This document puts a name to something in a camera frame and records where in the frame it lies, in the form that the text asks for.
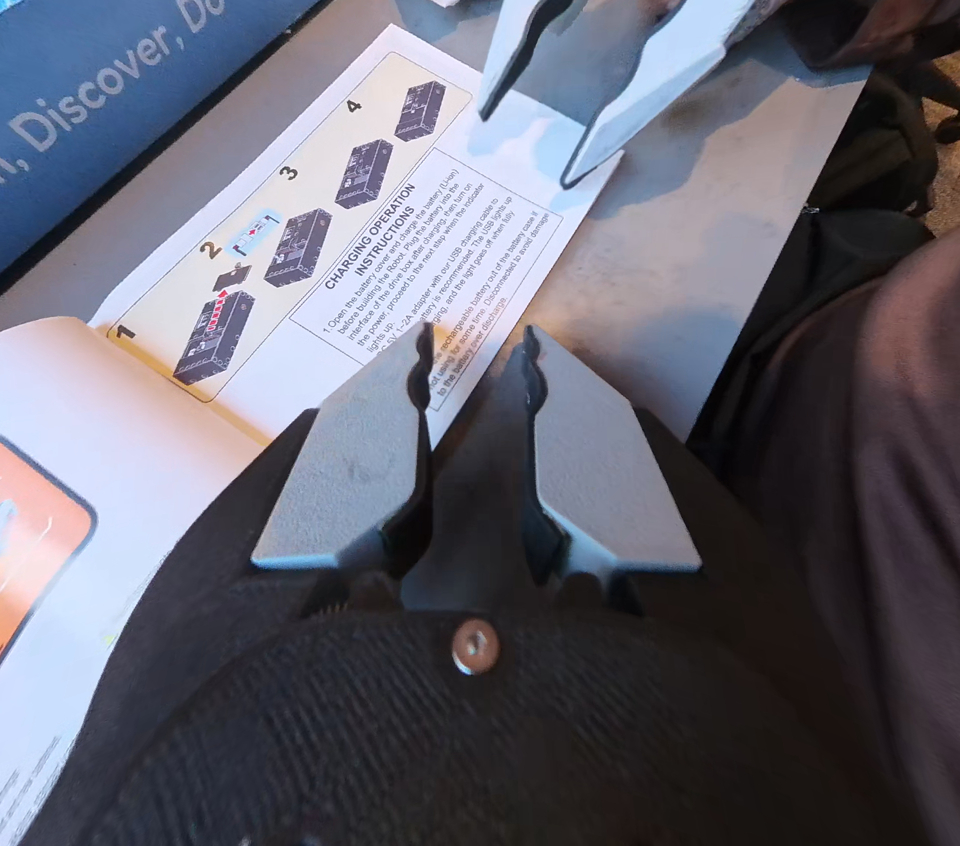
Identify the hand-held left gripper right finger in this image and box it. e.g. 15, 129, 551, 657
498, 324, 705, 601

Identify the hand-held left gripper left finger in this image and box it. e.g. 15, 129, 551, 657
249, 321, 438, 588

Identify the blue-cover instruction booklet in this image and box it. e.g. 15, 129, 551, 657
0, 23, 625, 846

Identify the blue cardboard box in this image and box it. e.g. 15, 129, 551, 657
0, 0, 357, 273

